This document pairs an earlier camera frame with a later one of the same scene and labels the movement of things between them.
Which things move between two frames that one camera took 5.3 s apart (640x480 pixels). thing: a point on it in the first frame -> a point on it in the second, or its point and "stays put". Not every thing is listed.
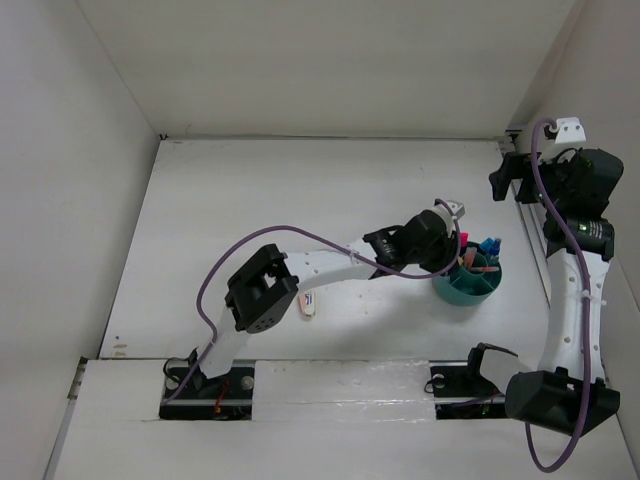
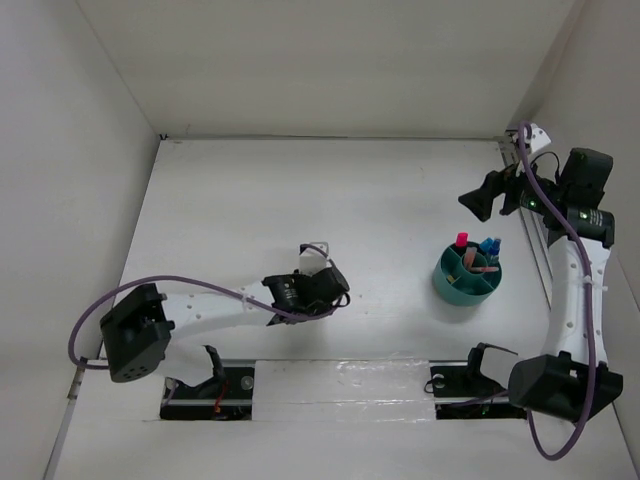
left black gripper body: x=444 y=239 -> x=297 y=276
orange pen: x=470 y=254 stays put
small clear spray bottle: x=494 y=256 stays put
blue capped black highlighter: x=486 y=245 stays put
